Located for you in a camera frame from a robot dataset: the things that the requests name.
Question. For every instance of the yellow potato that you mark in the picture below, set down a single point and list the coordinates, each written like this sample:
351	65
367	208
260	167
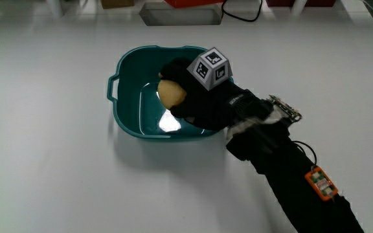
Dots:
170	94

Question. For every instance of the dark red box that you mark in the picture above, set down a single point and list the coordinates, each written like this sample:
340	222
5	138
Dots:
300	2

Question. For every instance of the white frame post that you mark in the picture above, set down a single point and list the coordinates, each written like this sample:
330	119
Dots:
298	7

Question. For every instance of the orange sensor module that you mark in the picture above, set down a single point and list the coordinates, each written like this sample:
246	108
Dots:
322	184

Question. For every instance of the bare circuit board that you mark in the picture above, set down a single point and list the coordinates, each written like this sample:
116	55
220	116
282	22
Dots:
287	109

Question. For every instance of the brown cardboard box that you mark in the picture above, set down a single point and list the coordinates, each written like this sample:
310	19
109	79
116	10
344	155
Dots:
117	3

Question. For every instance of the teal plastic basin plate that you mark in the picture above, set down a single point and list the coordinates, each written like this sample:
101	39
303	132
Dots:
131	97

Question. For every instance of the person's right hand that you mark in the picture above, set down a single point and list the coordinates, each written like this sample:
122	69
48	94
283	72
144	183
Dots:
215	103

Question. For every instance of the person's right forearm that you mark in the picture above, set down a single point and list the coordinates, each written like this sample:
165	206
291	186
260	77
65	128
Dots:
283	168

